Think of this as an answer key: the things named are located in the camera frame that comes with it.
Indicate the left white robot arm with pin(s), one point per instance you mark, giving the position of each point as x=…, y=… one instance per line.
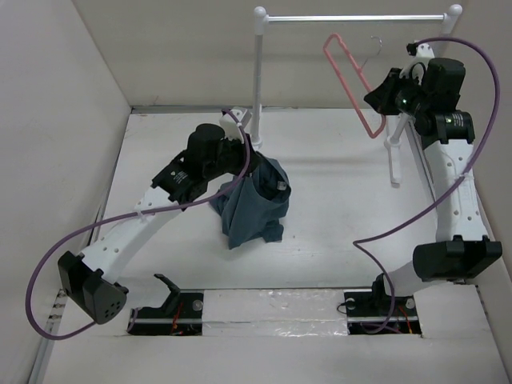
x=90, y=278

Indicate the blue t shirt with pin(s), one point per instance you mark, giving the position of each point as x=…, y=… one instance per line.
x=254, y=208

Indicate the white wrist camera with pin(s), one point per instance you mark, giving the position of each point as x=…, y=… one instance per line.
x=234, y=121
x=420, y=54

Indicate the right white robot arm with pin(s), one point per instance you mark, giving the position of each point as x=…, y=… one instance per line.
x=462, y=248

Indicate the white clothes rack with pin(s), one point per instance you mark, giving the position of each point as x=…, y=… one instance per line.
x=392, y=142

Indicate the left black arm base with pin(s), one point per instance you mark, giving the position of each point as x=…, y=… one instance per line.
x=180, y=314

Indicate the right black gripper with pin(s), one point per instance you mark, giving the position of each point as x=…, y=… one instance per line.
x=381, y=98

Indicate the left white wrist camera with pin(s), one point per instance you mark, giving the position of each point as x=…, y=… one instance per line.
x=234, y=121

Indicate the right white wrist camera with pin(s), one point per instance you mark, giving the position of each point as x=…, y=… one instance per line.
x=420, y=54

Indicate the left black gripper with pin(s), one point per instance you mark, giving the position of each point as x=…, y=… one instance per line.
x=239, y=146

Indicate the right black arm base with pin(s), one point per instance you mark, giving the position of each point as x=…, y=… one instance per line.
x=369, y=311

